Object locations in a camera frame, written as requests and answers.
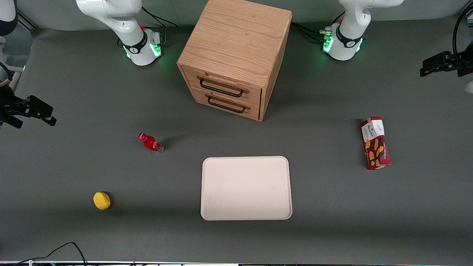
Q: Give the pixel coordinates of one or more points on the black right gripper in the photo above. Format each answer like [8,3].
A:
[7,105]

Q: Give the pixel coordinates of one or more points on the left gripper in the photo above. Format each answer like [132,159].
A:
[464,65]

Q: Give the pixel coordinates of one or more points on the red cookie box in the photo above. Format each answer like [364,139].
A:
[376,146]

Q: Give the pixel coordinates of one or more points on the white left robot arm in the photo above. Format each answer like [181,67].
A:
[351,22]

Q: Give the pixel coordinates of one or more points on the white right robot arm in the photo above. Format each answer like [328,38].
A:
[125,20]

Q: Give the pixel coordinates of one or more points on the beige rectangular tray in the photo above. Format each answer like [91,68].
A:
[245,188]

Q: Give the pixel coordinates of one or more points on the yellow lemon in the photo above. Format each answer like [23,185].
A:
[101,201]

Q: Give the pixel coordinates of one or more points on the small red soda bottle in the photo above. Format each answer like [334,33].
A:
[149,142]

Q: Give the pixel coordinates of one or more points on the wide wooden drawer front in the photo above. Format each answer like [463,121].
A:
[255,94]

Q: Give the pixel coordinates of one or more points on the narrow wooden drawer front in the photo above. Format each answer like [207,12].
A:
[255,111]

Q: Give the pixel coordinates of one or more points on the wooden two-drawer cabinet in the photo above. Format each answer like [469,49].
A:
[236,35]

